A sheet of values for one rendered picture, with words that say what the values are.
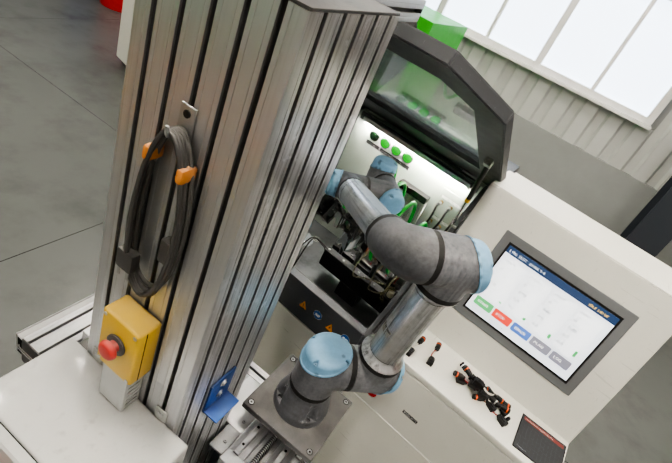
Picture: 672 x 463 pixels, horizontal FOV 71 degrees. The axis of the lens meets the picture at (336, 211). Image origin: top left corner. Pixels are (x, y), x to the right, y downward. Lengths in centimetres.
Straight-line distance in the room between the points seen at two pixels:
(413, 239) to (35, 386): 75
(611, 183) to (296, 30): 522
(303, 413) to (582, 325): 96
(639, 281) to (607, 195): 395
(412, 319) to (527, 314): 76
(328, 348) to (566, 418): 97
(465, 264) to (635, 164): 474
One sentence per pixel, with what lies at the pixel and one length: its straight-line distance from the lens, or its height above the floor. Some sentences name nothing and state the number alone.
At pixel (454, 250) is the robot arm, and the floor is 167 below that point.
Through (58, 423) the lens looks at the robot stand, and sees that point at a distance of 104.
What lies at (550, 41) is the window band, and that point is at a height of 177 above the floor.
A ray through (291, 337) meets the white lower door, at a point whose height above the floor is 69.
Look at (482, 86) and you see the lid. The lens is 113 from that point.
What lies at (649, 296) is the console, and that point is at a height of 151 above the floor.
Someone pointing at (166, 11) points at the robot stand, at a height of 194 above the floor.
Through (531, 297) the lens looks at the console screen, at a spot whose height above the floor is 131.
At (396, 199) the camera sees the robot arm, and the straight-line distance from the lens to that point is 128.
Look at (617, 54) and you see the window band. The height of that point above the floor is 192.
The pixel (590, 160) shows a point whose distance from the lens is 558.
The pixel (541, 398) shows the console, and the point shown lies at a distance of 188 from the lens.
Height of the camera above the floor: 213
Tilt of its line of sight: 31 degrees down
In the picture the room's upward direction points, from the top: 25 degrees clockwise
